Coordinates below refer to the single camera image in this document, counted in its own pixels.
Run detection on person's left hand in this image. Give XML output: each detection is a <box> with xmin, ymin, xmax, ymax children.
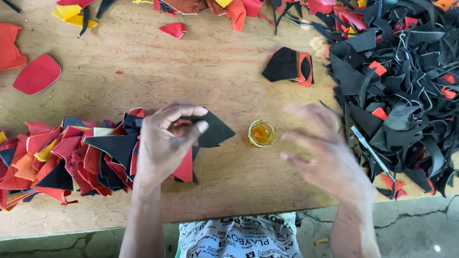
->
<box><xmin>135</xmin><ymin>102</ymin><xmax>209</xmax><ymax>186</ymax></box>

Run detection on person's right hand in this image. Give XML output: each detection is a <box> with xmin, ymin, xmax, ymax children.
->
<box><xmin>279</xmin><ymin>102</ymin><xmax>377</xmax><ymax>209</ymax></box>

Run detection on black triangular leather piece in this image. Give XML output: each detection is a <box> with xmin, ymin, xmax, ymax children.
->
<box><xmin>191</xmin><ymin>107</ymin><xmax>236</xmax><ymax>148</ymax></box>

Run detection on small glass jar of glue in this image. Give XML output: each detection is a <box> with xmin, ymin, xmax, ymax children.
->
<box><xmin>247</xmin><ymin>120</ymin><xmax>277</xmax><ymax>148</ymax></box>

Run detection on red and black cutouts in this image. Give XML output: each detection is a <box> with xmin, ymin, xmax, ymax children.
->
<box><xmin>290</xmin><ymin>52</ymin><xmax>315</xmax><ymax>88</ymax></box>

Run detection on metal scissors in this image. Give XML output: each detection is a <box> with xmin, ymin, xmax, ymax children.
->
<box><xmin>346</xmin><ymin>124</ymin><xmax>396</xmax><ymax>181</ymax></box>

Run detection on black suede cutout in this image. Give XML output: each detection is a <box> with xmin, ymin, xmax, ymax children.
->
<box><xmin>261</xmin><ymin>47</ymin><xmax>300</xmax><ymax>82</ymax></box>

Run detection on red triangular leather scrap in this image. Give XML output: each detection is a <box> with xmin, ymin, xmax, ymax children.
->
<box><xmin>379</xmin><ymin>174</ymin><xmax>408</xmax><ymax>201</ymax></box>

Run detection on heap of black leather scraps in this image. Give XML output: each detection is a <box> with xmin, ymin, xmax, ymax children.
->
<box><xmin>310</xmin><ymin>0</ymin><xmax>459</xmax><ymax>201</ymax></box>

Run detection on person's printed white shirt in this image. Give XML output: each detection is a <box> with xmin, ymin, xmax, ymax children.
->
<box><xmin>175</xmin><ymin>212</ymin><xmax>304</xmax><ymax>258</ymax></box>

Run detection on heap of mixed colour scraps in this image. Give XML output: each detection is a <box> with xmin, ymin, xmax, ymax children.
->
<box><xmin>132</xmin><ymin>0</ymin><xmax>359</xmax><ymax>36</ymax></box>

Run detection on small red leather scrap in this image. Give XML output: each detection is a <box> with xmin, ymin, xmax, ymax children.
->
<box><xmin>158</xmin><ymin>22</ymin><xmax>188</xmax><ymax>40</ymax></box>

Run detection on pile of red black cutouts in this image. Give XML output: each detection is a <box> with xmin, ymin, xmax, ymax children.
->
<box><xmin>0</xmin><ymin>107</ymin><xmax>201</xmax><ymax>212</ymax></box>

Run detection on yellow leather scraps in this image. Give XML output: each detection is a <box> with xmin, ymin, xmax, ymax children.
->
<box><xmin>51</xmin><ymin>0</ymin><xmax>99</xmax><ymax>36</ymax></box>

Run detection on red oval leather piece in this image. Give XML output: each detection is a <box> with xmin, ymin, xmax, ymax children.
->
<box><xmin>13</xmin><ymin>54</ymin><xmax>62</xmax><ymax>95</ymax></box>

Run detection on orange-red leather sheet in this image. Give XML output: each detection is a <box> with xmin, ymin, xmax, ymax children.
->
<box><xmin>0</xmin><ymin>23</ymin><xmax>28</xmax><ymax>72</ymax></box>

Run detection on black leather strip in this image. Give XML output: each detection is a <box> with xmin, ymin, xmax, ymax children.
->
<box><xmin>1</xmin><ymin>0</ymin><xmax>23</xmax><ymax>14</ymax></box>

